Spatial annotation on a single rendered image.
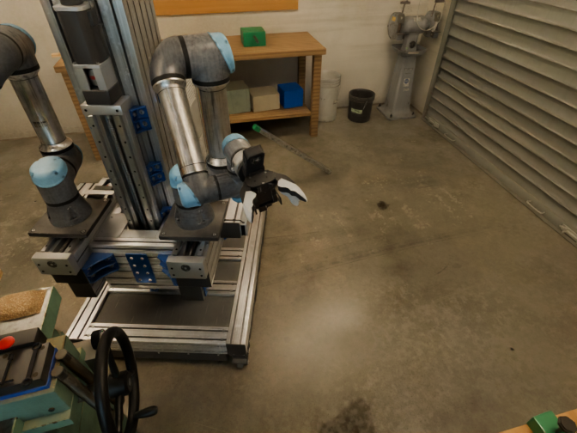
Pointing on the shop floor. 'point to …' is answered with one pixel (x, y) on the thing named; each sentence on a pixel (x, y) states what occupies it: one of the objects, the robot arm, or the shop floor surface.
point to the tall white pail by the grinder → (329, 94)
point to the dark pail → (360, 105)
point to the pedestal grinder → (407, 56)
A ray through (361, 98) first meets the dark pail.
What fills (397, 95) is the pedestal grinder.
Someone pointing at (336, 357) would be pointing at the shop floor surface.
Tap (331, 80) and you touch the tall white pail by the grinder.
